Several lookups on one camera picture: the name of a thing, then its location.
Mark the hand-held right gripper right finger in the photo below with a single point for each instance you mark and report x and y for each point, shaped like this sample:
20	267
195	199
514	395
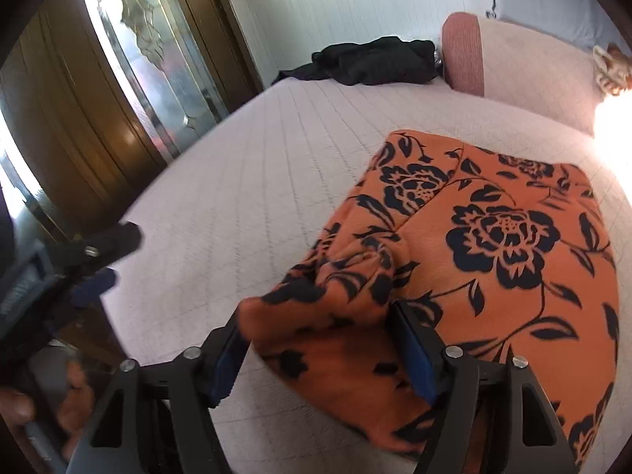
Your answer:
419	355

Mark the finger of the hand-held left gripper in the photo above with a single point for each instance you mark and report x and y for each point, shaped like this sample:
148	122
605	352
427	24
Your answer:
106	242
96	284

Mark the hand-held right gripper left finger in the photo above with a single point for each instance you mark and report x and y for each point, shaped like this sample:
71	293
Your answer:
224	360

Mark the orange floral garment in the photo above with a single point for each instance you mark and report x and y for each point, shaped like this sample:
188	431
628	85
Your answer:
493	266

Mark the person's left hand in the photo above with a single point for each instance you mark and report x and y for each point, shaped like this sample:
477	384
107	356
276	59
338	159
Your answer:
76	395

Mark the brown wardrobe with mirror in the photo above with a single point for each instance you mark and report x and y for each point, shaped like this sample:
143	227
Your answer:
98	89

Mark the pink quilted bed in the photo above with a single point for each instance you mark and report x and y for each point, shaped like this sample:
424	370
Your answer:
256	168

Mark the black cloth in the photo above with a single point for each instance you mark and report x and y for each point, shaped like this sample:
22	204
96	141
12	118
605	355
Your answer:
375	61

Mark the pink bolster pillow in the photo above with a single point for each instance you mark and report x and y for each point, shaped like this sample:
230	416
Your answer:
518	69

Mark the cream floral blanket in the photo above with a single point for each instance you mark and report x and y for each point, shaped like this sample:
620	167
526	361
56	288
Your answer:
612	71

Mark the grey-blue pillow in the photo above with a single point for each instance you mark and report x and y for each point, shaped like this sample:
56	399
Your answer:
538	0

